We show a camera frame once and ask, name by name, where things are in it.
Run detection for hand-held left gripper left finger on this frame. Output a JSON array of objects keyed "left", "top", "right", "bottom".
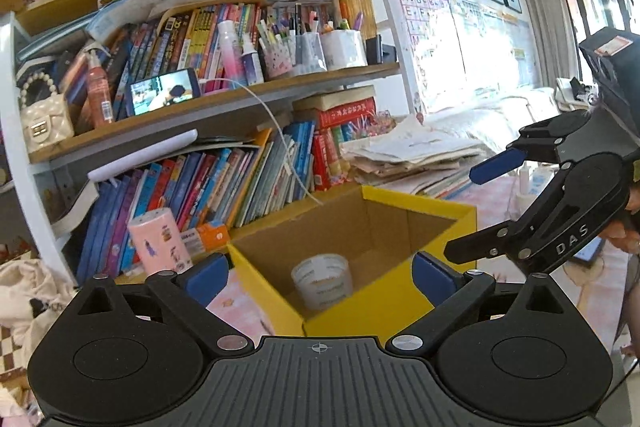
[{"left": 64, "top": 253, "right": 255, "bottom": 358}]

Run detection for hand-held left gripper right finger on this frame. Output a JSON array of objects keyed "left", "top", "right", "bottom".
[{"left": 387, "top": 251, "right": 576, "bottom": 357}]

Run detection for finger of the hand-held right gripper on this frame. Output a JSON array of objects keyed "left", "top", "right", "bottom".
[
  {"left": 444, "top": 187, "right": 566, "bottom": 275},
  {"left": 469, "top": 111, "right": 597, "bottom": 186}
]

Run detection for yellow cardboard box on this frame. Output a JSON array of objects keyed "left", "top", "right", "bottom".
[{"left": 227, "top": 186, "right": 478, "bottom": 338}]

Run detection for clear tape roll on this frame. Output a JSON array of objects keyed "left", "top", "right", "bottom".
[{"left": 291, "top": 255, "right": 352, "bottom": 310}]

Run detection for person's right hand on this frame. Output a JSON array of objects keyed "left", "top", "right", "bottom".
[{"left": 599, "top": 201, "right": 640, "bottom": 254}]

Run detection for small orange box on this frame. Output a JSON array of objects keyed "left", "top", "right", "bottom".
[{"left": 180, "top": 223, "right": 231, "bottom": 253}]

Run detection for pink checked tablecloth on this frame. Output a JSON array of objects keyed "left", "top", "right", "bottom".
[{"left": 115, "top": 167, "right": 636, "bottom": 378}]

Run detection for white covered sofa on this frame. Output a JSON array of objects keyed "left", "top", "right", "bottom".
[{"left": 425, "top": 87, "right": 566, "bottom": 148}]

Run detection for dark smartphone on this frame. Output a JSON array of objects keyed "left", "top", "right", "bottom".
[{"left": 572, "top": 237, "right": 607, "bottom": 266}]

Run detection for pink sticker-covered canister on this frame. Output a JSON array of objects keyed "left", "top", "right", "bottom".
[{"left": 127, "top": 208, "right": 193, "bottom": 275}]

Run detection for stack of papers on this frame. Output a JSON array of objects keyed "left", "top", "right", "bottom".
[{"left": 340, "top": 114, "right": 501, "bottom": 200}]

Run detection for row of colourful children's books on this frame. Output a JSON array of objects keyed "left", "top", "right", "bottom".
[{"left": 75, "top": 97, "right": 378, "bottom": 278}]

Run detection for white light bar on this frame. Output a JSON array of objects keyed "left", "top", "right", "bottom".
[{"left": 87, "top": 129, "right": 198, "bottom": 182}]

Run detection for grey curtain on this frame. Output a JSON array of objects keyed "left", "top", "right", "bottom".
[{"left": 520, "top": 0, "right": 571, "bottom": 92}]

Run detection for thick red book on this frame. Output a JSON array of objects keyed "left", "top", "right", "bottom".
[{"left": 320, "top": 99, "right": 377, "bottom": 128}]

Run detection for small black box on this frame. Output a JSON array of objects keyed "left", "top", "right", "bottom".
[{"left": 366, "top": 35, "right": 398, "bottom": 65}]

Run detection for beige crumpled cloth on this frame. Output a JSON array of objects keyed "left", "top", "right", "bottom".
[{"left": 0, "top": 257, "right": 76, "bottom": 358}]

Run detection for white pen holder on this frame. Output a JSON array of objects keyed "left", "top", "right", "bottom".
[{"left": 320, "top": 29, "right": 368, "bottom": 70}]

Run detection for smartphone showing video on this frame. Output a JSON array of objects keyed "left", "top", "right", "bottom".
[{"left": 129, "top": 68, "right": 202, "bottom": 116}]

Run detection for clear pen holder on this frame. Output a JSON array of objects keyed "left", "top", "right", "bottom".
[{"left": 292, "top": 32, "right": 328, "bottom": 75}]

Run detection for reddish spray bottle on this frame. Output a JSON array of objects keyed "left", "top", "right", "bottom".
[{"left": 85, "top": 49, "right": 113, "bottom": 128}]

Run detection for small white spray bottle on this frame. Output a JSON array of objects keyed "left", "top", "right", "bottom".
[{"left": 240, "top": 34, "right": 264, "bottom": 84}]

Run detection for pink dotted pen holder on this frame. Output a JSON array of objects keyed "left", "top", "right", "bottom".
[{"left": 260, "top": 42, "right": 294, "bottom": 80}]

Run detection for cream quilted pearl handbag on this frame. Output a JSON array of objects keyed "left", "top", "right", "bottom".
[{"left": 17, "top": 73, "right": 75, "bottom": 154}]

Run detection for row of comic books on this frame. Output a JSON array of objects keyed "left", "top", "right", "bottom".
[{"left": 65, "top": 4, "right": 263, "bottom": 122}]

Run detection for bunch of pens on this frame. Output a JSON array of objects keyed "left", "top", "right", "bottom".
[{"left": 257, "top": 4, "right": 366, "bottom": 50}]

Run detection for pale wall chart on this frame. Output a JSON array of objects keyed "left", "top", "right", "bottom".
[{"left": 447, "top": 0, "right": 538, "bottom": 108}]

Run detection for alphabet wall poster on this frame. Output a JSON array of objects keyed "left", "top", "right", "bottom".
[{"left": 393, "top": 0, "right": 453, "bottom": 115}]

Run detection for white charging cable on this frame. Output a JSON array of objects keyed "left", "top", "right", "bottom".
[{"left": 199, "top": 78, "right": 323, "bottom": 208}]

